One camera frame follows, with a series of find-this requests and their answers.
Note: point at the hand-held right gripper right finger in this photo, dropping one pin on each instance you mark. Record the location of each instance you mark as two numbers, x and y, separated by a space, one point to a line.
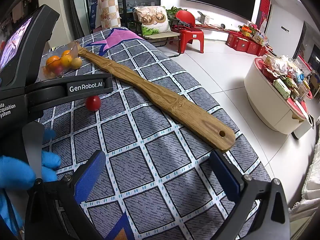
226 177

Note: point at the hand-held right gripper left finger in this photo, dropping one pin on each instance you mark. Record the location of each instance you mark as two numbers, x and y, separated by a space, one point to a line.
92 172

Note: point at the clear plastic bag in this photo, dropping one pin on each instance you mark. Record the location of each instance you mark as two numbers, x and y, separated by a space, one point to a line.
73 48

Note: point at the person's left hand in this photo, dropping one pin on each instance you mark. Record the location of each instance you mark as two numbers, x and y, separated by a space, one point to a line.
15 177

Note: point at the mandarin orange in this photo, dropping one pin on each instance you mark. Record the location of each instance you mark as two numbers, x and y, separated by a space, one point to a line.
66 53
53 62

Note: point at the small yellow-orange citrus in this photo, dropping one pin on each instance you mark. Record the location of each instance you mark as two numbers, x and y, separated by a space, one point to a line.
66 61

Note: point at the tan longan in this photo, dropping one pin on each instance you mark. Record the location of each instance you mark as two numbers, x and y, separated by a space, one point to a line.
76 62

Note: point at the grey grid printed blanket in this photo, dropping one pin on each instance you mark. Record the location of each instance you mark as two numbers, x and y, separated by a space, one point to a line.
150 167

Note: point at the blue paper bag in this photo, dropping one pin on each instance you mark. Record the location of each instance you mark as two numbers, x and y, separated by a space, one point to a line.
93 15

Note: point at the white fringed cloth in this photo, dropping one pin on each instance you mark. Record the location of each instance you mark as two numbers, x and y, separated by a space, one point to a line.
312 192

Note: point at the long wooden stick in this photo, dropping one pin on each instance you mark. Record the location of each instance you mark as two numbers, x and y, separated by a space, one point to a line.
175 105

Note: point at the checkered paper bag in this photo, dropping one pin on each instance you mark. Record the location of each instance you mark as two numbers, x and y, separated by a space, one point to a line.
110 7

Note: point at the white round table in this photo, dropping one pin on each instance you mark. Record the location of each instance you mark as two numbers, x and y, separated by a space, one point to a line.
265 92

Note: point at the pile of snack packets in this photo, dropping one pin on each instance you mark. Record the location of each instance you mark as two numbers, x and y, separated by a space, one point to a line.
282 85

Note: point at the cartoon print pillow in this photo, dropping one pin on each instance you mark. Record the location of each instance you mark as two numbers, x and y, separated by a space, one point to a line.
152 17

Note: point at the red gift box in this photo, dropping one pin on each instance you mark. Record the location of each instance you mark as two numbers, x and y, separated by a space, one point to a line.
237 42
256 48

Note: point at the beige folding chair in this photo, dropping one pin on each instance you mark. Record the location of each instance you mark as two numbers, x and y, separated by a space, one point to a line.
165 35

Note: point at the red plastic chair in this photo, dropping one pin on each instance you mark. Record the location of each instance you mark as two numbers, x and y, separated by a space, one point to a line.
192 36

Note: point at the pile of colourful packages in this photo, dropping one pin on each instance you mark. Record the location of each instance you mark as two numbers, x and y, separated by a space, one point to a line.
252 32

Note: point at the green potted plant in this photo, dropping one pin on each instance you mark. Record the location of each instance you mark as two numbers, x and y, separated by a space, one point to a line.
172 11

